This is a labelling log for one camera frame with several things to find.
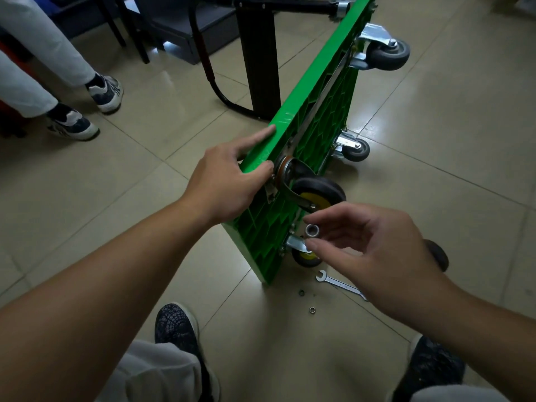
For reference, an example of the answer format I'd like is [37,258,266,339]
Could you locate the blue plastic crate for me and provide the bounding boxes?
[31,0,64,17]

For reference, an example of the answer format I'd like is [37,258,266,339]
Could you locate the silver wrench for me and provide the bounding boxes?
[314,270,369,302]

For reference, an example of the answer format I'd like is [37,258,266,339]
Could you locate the person's light trousers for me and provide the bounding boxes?
[96,339,511,402]

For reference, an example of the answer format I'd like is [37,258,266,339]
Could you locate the person's right hand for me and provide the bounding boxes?
[302,201,455,327]

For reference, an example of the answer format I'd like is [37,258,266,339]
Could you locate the green platform trolley deck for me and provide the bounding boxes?
[188,0,377,286]

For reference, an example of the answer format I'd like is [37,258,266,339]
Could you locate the person's dark shoe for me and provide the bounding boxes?
[154,302,222,402]
[389,333,466,402]

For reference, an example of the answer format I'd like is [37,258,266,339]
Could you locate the person's left hand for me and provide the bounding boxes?
[180,124,277,227]

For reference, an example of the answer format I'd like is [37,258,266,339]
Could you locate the person's left forearm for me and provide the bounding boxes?
[0,200,210,402]

